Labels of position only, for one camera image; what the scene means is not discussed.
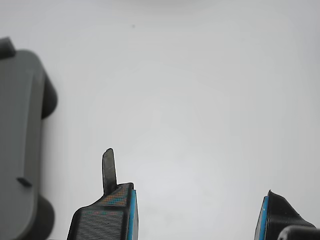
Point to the grey holder with dark legs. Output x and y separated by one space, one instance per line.
17 125

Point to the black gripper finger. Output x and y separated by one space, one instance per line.
277 212
100 222

